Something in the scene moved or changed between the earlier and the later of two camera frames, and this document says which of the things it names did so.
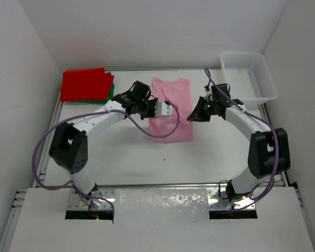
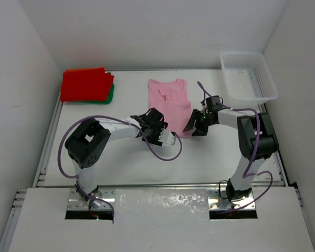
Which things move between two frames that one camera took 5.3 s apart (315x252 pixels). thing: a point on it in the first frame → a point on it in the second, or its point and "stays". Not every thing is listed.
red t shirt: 84,84 stays
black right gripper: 197,114 → 192,121
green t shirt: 102,102 stays
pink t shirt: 177,127 stays
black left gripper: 153,102 → 155,139
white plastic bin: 249,77 stays
